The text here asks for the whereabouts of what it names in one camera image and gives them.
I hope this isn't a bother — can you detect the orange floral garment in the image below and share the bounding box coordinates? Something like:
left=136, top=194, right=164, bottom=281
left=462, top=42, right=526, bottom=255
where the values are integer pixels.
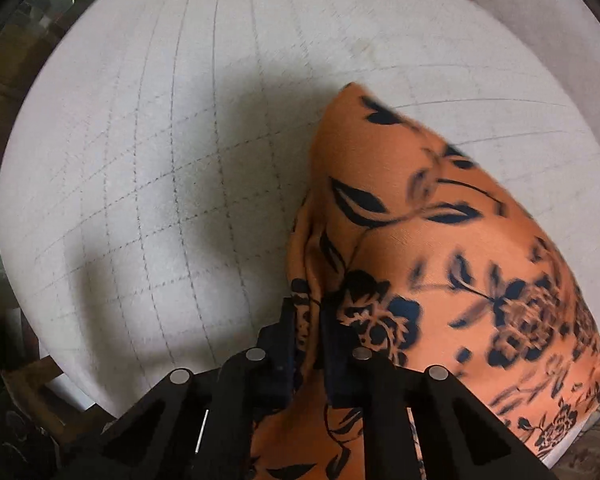
left=250, top=82, right=600, bottom=480

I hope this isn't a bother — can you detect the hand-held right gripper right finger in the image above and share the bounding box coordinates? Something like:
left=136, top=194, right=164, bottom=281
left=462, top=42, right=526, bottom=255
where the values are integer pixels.
left=319, top=304, right=556, bottom=480

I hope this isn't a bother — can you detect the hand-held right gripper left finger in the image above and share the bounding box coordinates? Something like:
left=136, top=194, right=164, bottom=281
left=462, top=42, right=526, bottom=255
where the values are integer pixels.
left=55, top=299, right=298, bottom=480

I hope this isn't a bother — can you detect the wooden frame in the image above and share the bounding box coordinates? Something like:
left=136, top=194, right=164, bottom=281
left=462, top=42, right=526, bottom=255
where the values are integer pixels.
left=1, top=355, right=108, bottom=445

